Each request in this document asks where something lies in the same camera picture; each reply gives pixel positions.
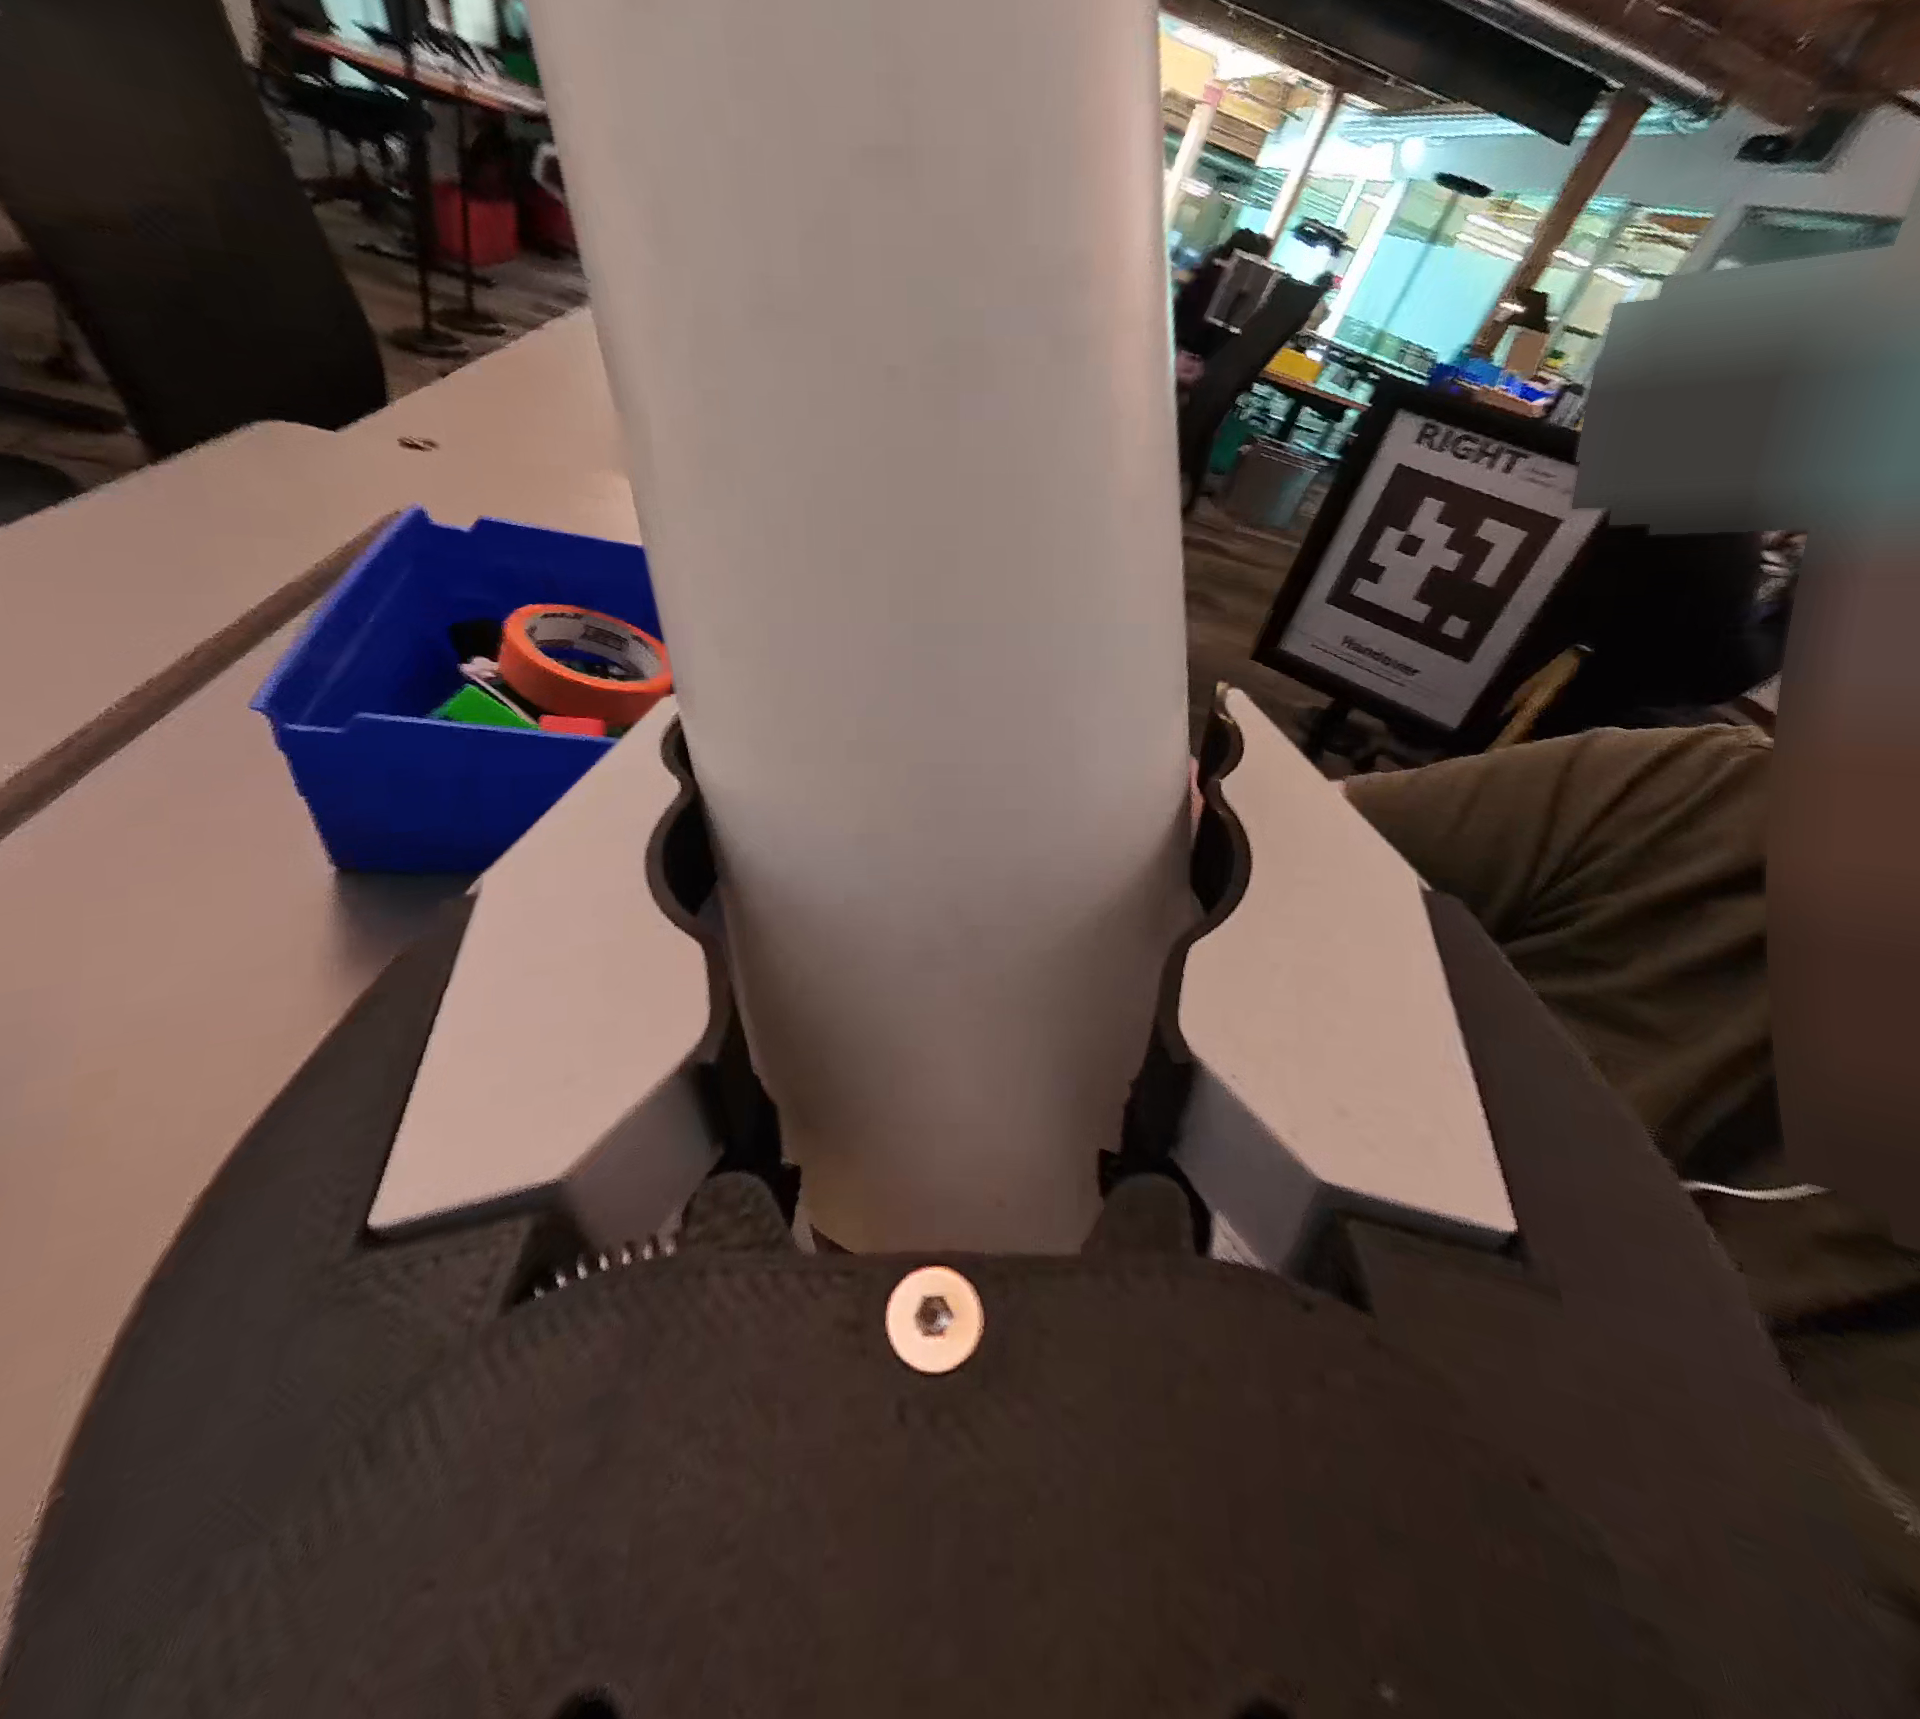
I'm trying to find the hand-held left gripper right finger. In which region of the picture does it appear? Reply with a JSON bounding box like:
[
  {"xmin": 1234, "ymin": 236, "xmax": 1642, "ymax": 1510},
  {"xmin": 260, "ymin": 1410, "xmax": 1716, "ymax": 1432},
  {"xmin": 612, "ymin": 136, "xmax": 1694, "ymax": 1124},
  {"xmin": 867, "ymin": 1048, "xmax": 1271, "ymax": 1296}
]
[{"xmin": 1101, "ymin": 684, "xmax": 1521, "ymax": 1278}]

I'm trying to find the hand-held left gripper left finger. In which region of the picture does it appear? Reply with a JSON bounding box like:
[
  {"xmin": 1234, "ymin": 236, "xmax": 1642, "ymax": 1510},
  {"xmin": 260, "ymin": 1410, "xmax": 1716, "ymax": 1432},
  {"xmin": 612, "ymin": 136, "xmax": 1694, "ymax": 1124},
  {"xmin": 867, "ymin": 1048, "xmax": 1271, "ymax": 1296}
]
[{"xmin": 363, "ymin": 696, "xmax": 789, "ymax": 1248}]

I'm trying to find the blue plastic bin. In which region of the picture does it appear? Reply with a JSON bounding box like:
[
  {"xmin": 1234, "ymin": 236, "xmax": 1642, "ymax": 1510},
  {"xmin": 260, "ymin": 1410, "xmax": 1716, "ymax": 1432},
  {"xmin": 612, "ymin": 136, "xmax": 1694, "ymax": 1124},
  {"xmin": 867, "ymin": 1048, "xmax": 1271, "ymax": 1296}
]
[{"xmin": 251, "ymin": 508, "xmax": 678, "ymax": 876}]

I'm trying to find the orange tape roll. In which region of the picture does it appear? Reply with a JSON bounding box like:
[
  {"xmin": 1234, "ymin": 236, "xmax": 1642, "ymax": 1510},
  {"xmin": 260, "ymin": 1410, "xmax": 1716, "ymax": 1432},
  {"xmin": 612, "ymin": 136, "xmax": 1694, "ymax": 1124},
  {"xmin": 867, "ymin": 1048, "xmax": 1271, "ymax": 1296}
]
[{"xmin": 497, "ymin": 604, "xmax": 673, "ymax": 720}]

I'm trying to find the white tumbler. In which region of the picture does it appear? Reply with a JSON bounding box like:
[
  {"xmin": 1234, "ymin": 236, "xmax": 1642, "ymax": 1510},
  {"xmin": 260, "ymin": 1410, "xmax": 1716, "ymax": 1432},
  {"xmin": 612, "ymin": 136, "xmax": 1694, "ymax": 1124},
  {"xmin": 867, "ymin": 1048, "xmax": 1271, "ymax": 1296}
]
[{"xmin": 471, "ymin": 0, "xmax": 1201, "ymax": 1256}]

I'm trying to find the grey waste basket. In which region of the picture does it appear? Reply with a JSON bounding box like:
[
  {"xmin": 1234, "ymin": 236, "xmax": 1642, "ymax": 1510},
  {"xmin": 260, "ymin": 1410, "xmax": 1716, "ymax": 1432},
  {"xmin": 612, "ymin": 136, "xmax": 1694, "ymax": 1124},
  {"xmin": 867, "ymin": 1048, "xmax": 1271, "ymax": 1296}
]
[{"xmin": 1222, "ymin": 436, "xmax": 1337, "ymax": 528}]

